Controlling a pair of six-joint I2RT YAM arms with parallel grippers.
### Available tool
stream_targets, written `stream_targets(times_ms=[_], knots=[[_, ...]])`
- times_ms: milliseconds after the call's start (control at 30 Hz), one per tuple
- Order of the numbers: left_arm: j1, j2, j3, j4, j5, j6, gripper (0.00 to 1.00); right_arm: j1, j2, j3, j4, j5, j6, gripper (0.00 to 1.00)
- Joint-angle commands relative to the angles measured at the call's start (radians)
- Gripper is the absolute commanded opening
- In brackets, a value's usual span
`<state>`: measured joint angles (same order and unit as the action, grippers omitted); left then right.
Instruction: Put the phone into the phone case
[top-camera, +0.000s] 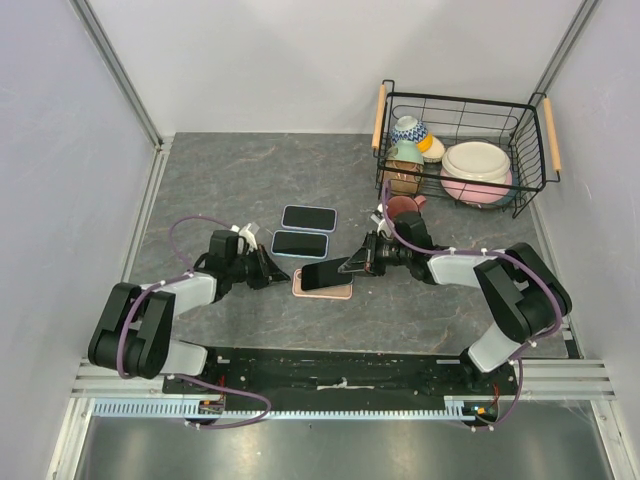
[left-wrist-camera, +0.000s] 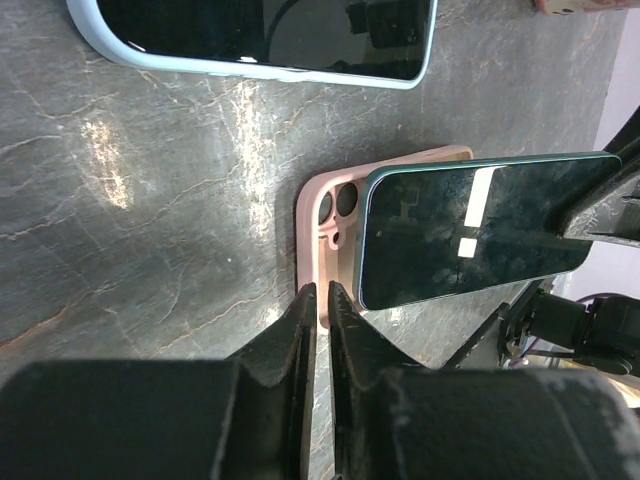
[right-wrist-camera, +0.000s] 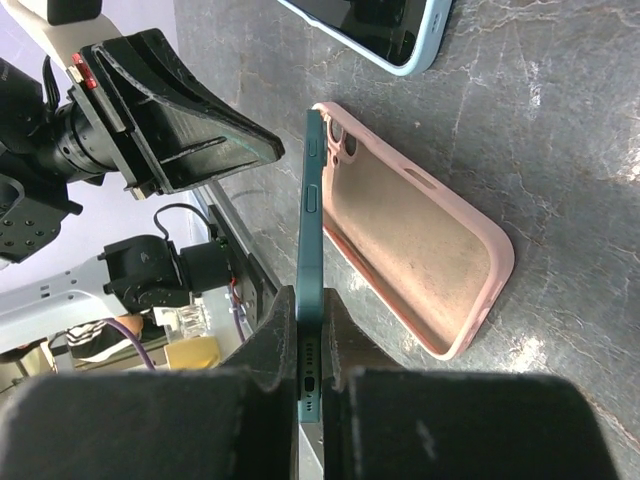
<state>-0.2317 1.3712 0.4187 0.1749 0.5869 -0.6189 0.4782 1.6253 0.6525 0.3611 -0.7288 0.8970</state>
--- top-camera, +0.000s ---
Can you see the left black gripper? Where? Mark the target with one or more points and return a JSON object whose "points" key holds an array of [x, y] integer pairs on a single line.
{"points": [[268, 270]]}

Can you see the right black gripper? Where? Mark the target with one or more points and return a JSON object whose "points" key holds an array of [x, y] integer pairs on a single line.
{"points": [[365, 259]]}

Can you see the pink phone case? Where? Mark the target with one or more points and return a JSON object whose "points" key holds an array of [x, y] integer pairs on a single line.
{"points": [[343, 292]]}

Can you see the light blue phone case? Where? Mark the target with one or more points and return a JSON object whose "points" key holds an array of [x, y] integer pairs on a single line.
{"points": [[300, 256]]}

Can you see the teal-edged black phone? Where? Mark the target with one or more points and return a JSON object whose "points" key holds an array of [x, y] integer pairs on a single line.
{"points": [[324, 274]]}

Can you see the white-edged black phone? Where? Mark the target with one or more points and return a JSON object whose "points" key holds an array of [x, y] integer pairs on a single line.
{"points": [[299, 243]]}

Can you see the lavender phone case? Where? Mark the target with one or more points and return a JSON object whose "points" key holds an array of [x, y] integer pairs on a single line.
{"points": [[310, 207]]}

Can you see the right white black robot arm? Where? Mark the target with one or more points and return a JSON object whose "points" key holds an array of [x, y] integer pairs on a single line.
{"points": [[526, 300]]}

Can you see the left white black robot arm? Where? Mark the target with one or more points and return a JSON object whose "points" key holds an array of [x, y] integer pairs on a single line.
{"points": [[133, 334]]}

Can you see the pink speckled mug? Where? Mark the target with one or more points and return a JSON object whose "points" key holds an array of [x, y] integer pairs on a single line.
{"points": [[401, 204]]}

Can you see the green brown bowl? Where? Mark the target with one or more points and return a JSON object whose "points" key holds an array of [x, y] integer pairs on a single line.
{"points": [[403, 167]]}

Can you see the pink bowl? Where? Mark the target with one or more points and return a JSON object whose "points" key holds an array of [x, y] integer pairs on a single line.
{"points": [[478, 195]]}

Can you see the yellow white bowl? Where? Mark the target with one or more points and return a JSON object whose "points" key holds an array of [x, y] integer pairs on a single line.
{"points": [[435, 152]]}

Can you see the blue patterned bowl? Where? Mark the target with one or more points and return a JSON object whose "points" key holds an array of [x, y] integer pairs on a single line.
{"points": [[411, 129]]}

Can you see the cream plate stack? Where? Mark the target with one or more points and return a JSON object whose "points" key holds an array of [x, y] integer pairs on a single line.
{"points": [[477, 161]]}

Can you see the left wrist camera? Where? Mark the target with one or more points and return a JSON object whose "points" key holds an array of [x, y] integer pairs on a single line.
{"points": [[228, 244]]}

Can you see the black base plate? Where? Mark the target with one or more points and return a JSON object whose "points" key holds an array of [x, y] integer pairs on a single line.
{"points": [[296, 378]]}

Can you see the black wire dish basket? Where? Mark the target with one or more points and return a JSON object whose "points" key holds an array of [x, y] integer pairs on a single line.
{"points": [[524, 131]]}

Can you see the light blue cable duct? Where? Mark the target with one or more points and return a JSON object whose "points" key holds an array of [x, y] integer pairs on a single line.
{"points": [[450, 410]]}

